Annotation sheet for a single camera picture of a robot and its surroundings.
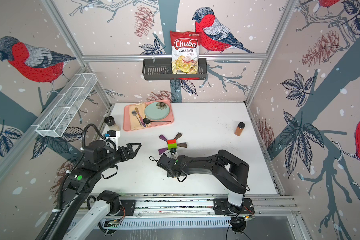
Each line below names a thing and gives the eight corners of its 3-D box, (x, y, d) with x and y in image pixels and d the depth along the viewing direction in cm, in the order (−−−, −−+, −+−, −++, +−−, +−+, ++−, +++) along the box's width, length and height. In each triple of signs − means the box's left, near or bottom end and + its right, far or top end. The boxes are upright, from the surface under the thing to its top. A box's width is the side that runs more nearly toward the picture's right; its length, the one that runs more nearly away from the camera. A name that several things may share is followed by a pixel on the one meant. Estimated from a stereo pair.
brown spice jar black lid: (235, 136, 103) (239, 127, 95) (233, 130, 107) (237, 121, 98) (241, 136, 103) (246, 127, 95) (239, 130, 107) (244, 121, 98)
